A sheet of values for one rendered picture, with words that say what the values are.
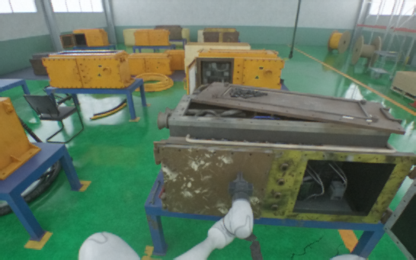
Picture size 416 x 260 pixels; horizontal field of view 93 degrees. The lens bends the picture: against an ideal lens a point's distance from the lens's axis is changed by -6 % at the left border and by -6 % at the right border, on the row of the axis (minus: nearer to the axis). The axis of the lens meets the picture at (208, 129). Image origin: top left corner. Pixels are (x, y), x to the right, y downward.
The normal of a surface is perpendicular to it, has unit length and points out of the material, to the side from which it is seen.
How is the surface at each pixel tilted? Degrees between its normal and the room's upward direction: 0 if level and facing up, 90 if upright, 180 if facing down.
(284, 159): 90
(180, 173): 90
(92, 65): 90
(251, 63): 90
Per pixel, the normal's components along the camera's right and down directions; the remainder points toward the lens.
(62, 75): -0.07, 0.49
